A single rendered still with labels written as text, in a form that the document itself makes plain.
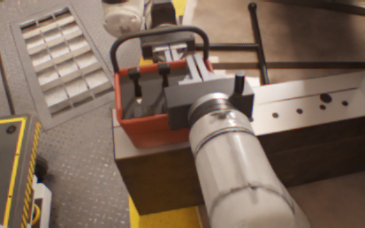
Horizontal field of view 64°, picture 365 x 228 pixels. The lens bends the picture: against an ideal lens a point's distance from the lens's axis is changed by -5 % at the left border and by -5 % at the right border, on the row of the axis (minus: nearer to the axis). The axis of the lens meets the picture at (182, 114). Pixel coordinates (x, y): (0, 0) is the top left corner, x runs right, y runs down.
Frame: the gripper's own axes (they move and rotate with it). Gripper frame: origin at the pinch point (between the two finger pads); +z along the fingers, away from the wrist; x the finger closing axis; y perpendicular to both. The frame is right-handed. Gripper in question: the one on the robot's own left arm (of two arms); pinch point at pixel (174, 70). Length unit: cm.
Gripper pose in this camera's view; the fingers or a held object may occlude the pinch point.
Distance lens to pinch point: 68.6
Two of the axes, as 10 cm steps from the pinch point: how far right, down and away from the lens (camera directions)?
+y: 0.4, 6.8, 7.3
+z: 1.7, 7.2, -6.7
